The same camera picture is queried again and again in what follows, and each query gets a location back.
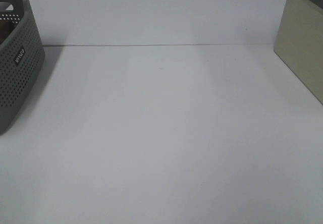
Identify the brown towel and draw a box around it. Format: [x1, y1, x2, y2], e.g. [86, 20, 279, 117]
[0, 20, 16, 44]

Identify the grey perforated plastic basket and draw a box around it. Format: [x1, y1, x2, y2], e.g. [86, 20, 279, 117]
[1, 0, 45, 133]

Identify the beige fabric storage box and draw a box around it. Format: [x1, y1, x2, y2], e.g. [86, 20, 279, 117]
[274, 0, 322, 102]

